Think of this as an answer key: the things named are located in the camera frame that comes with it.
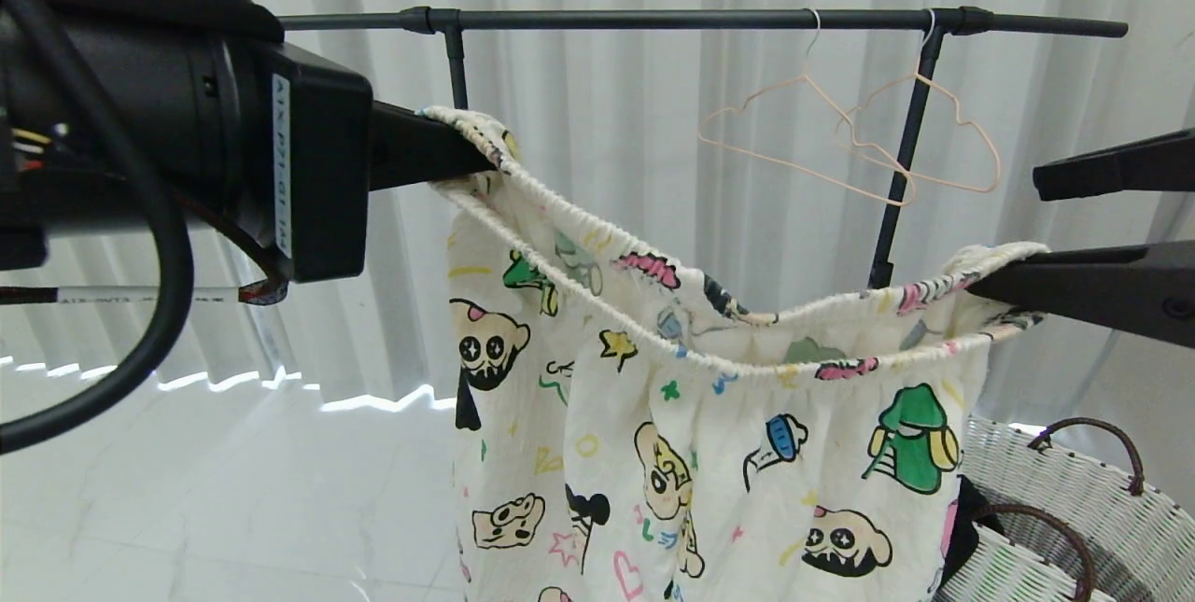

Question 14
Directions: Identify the pink clothes hanger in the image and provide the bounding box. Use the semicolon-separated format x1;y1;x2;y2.
697;9;916;208
834;9;1002;195

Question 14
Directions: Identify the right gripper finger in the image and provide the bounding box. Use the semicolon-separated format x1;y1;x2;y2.
966;241;1195;349
1032;129;1195;203

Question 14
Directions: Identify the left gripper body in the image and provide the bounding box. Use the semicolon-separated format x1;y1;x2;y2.
56;19;374;284

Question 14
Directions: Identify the black clothes rack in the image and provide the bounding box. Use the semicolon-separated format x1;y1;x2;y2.
278;5;1129;290

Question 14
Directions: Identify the white curtain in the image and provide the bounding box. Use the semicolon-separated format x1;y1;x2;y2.
0;0;1195;435

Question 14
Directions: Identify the white laundry basket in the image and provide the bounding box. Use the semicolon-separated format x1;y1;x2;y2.
934;415;1195;602

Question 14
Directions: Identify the black garment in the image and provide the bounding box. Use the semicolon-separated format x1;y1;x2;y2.
938;476;1005;584

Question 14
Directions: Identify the cream printed garment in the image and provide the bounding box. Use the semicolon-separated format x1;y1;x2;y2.
417;105;1051;602

